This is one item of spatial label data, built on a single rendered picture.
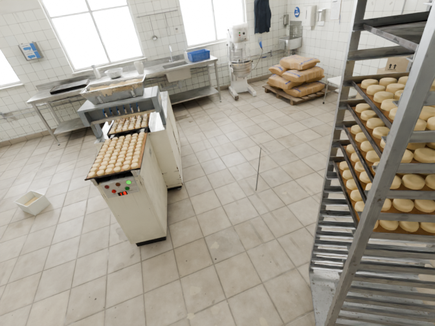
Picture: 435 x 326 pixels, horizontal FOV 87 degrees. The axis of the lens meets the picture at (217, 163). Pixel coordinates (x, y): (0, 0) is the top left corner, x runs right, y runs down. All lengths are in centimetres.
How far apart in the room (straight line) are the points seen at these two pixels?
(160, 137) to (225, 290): 151
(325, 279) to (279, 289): 34
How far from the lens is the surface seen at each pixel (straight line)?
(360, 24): 99
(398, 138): 63
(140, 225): 219
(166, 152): 249
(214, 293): 202
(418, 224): 98
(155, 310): 209
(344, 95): 105
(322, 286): 189
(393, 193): 78
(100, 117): 250
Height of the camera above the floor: 181
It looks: 35 degrees down
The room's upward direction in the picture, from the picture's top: 10 degrees counter-clockwise
